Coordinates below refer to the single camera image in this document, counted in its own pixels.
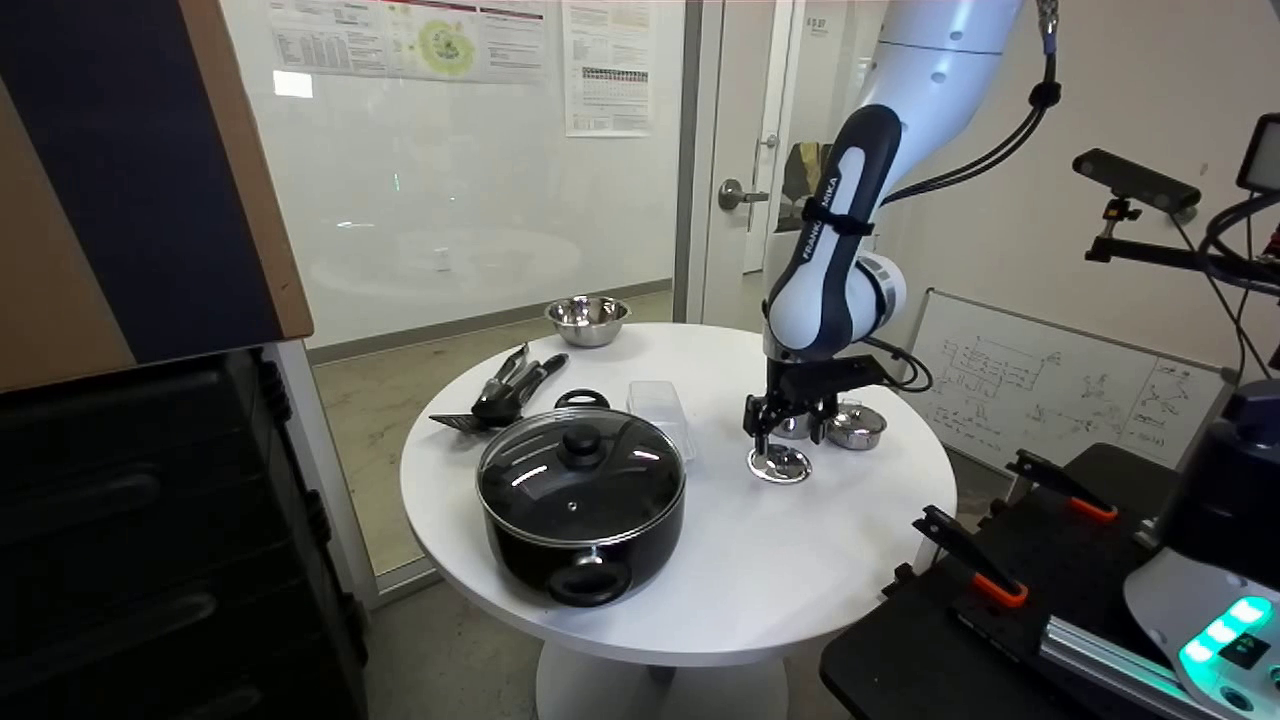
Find camera on mount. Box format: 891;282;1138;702
1071;147;1280;301

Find small silver lid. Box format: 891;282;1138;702
747;444;814;486

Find black slotted spatula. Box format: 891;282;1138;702
429;352;570;436

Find silver metal bowl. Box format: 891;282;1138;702
544;295;632;349

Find clear plastic container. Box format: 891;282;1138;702
626;379;697;463

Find brown and blue board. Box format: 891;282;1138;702
0;0;316;395

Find large black pot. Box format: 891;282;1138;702
475;388;690;609

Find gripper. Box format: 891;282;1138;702
743;354;843;465

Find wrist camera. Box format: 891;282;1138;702
836;354;893;395

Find wide wall poster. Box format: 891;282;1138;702
266;0;550;85

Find black spoon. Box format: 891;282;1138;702
470;358;549;423

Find black clamp with orange tip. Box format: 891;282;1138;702
911;504;1030;610
1004;448;1120;524

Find tall wall poster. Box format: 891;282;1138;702
561;0;658;139

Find whiteboard with drawings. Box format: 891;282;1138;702
903;288;1227;473

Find black tongs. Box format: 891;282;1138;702
478;342;532;399

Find silver door handle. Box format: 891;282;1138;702
717;177;772;213

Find small silver pot with lid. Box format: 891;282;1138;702
826;403;888;452

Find white door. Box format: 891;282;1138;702
697;0;807;333

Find black cable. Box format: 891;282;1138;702
1170;212;1253;383

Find glass lid with black knob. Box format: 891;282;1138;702
477;405;688;548

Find light panel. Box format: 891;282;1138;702
1236;111;1280;197

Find black drawer cabinet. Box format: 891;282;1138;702
0;344;371;720

